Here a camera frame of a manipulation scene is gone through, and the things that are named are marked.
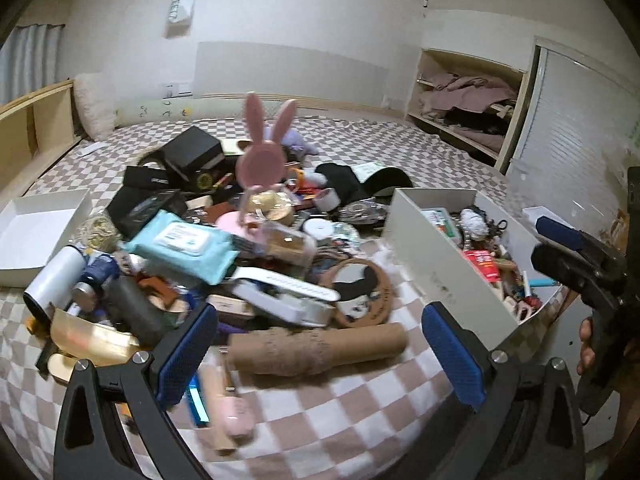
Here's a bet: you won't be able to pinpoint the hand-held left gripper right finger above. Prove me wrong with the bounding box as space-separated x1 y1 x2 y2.
421 302 587 480

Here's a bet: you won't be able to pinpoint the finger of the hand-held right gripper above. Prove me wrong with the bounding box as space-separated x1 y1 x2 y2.
530 243 632 322
535 214 610 257

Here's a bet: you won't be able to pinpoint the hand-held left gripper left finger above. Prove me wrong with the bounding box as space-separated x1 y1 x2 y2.
54 302 219 480

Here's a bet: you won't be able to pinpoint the pink bottle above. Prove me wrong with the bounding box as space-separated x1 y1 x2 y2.
212 384 254 454

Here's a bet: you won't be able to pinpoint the white cardboard box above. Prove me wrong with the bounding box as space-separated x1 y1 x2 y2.
382 187 577 357

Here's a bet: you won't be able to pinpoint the person's right forearm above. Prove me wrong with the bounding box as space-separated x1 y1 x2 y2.
600 385 640 466

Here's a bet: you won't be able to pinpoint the person's right hand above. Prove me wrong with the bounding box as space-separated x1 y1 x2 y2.
576 316 597 377

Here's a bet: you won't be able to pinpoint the clear plastic box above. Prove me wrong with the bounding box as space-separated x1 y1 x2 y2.
522 205 552 232

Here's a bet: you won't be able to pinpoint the small beige box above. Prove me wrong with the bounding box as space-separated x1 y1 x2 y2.
207 294 257 319

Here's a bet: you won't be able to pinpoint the dark yarn bundle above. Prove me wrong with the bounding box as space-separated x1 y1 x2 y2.
482 217 509 242

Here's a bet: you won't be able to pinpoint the black cylinder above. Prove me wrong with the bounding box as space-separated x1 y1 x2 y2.
107 275 167 349

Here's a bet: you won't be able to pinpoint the red glove packet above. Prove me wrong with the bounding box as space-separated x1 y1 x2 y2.
462 249 502 284

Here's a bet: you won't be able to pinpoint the white crumpled ball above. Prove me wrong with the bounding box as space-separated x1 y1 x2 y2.
460 208 489 237

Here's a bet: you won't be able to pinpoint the cardboard tube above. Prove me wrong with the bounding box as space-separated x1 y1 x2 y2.
227 322 409 377

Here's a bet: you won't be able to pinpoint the gold foil packet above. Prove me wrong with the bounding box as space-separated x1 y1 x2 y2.
50 307 142 367

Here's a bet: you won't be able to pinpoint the panda print cork coaster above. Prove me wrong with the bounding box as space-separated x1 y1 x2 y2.
330 257 394 329

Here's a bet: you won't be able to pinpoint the teal wet wipes pack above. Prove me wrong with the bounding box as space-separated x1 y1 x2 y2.
122 210 239 286

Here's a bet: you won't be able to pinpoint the white sliding door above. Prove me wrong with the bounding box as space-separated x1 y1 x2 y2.
505 37 640 211

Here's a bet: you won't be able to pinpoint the green white plastic box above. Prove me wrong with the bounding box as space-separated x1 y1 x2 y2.
425 207 464 242

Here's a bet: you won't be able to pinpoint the blue bottle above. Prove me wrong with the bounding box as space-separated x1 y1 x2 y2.
75 252 122 312

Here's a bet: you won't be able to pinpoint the beige wooden block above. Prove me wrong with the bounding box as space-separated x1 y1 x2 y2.
47 352 82 387

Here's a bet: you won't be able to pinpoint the dark clothes pile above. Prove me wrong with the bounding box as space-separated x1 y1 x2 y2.
445 105 516 137

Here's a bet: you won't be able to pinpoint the clear box wooden sticks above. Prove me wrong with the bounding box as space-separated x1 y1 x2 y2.
262 225 317 267

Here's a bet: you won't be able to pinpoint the glossy black box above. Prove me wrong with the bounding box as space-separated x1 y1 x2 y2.
106 189 189 242

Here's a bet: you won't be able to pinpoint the rubber band bunch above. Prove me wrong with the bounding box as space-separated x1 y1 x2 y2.
77 212 122 252

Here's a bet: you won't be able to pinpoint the white thermos bottle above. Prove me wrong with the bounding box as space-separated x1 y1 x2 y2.
22 245 87 322

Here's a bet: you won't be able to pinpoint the floral fabric scrunchie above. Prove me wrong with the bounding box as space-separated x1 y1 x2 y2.
315 225 362 262

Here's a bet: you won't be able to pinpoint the clear plastic bag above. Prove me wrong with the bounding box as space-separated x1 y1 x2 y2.
345 200 389 227

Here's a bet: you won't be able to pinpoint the pink clothes pile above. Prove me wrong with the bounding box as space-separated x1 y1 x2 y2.
417 72 519 117

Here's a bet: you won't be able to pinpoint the gold round tin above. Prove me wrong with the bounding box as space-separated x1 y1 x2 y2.
250 192 297 227

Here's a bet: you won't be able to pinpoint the black cap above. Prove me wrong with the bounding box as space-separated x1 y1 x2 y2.
362 167 414 197

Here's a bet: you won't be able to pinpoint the black flat box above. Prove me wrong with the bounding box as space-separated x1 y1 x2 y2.
123 166 172 192

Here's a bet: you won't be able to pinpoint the white round jar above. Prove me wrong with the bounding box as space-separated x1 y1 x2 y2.
305 217 337 242

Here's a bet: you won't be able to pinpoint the wooden wardrobe shelf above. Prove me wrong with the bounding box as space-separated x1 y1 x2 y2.
405 47 532 176

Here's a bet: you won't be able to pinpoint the white shallow tray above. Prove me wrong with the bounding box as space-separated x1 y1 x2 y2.
0 187 94 287

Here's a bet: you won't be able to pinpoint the grey tape roll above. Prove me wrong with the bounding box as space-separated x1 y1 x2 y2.
315 187 342 214

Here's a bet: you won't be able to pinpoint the large black box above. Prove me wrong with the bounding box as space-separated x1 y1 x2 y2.
162 126 226 181

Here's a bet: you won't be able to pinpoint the green white plastic packet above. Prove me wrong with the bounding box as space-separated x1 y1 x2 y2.
352 162 384 182

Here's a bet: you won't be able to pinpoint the pink rabbit-ear mirror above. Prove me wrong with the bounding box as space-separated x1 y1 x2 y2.
217 91 299 239

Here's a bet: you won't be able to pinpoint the black cloth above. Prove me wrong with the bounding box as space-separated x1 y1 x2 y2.
315 162 367 206

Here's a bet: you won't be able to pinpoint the purple plush toy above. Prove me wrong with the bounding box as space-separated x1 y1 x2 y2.
265 127 319 159

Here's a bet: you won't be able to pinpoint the white fluffy pillow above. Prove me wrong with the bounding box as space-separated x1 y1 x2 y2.
75 74 119 141

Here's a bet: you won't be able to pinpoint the wooden bedside shelf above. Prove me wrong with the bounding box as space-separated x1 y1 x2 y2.
0 80 84 201

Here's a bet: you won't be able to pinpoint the white headboard panel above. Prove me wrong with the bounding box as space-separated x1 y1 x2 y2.
195 41 392 109

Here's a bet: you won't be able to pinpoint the grey curtain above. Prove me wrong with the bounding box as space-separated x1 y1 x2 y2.
0 24 67 106

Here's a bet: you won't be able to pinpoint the white hanging bag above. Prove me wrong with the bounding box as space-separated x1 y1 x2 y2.
165 0 201 39

